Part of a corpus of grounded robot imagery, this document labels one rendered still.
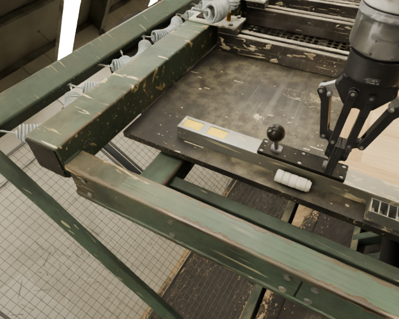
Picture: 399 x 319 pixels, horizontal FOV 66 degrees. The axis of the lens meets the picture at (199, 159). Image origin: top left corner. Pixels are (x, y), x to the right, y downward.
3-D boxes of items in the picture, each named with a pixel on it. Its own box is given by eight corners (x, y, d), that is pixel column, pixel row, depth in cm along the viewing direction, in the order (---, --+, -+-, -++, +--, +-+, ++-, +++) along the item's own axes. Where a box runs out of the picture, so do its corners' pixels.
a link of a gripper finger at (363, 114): (370, 81, 46) (380, 83, 45) (347, 137, 54) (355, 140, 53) (367, 94, 44) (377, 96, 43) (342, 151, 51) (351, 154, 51)
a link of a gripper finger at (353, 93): (360, 92, 44) (349, 90, 44) (334, 148, 52) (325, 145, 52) (364, 80, 46) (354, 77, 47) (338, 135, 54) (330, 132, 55)
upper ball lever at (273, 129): (281, 160, 72) (281, 140, 60) (266, 155, 73) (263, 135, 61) (287, 146, 73) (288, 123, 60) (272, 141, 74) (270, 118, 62)
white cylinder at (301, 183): (273, 183, 71) (306, 195, 69) (275, 175, 69) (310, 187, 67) (277, 175, 73) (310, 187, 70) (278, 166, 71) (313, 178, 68)
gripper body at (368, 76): (343, 53, 40) (323, 111, 46) (417, 69, 37) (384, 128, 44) (353, 31, 44) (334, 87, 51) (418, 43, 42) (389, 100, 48)
